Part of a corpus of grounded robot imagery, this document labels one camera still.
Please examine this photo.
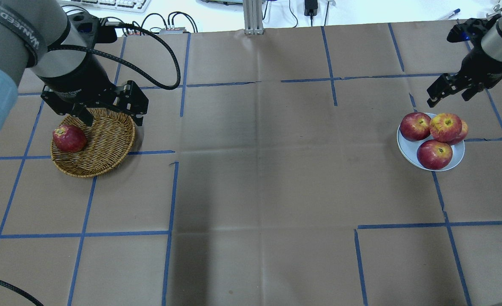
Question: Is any red yellow apple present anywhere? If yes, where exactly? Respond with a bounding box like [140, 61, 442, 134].
[429, 113, 462, 143]

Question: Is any light blue plate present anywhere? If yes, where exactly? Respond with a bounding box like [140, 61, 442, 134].
[397, 112, 468, 172]

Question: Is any blue white pen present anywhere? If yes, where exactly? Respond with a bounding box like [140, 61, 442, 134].
[436, 8, 461, 20]

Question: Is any aluminium frame post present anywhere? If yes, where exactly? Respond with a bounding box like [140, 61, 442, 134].
[242, 0, 264, 35]

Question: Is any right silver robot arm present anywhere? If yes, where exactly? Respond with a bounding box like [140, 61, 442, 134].
[427, 15, 502, 107]

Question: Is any dark red apple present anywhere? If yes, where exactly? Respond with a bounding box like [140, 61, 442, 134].
[52, 125, 88, 153]

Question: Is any white keyboard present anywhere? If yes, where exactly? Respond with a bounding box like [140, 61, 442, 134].
[57, 0, 152, 13]

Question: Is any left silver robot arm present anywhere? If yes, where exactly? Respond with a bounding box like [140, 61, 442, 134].
[0, 0, 148, 130]

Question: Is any red apple plate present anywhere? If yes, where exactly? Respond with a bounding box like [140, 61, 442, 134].
[416, 139, 453, 170]
[447, 119, 469, 145]
[399, 112, 431, 142]

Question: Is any black braided cable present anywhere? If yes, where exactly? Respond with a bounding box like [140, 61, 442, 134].
[47, 23, 182, 91]

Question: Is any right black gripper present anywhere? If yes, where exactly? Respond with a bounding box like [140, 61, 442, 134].
[427, 15, 502, 108]

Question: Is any red apple plate front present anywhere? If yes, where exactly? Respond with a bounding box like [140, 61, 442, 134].
[447, 119, 469, 145]

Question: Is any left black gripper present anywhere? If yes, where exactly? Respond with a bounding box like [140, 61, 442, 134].
[40, 11, 149, 127]

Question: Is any red apple plate back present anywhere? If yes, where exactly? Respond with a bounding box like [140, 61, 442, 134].
[399, 112, 431, 142]

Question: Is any red apple plate left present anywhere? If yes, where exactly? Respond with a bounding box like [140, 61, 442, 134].
[416, 139, 453, 170]

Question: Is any black power adapter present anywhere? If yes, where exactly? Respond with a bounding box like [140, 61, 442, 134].
[304, 0, 319, 17]

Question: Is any woven wicker basket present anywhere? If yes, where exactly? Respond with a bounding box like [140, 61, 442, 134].
[50, 108, 136, 178]

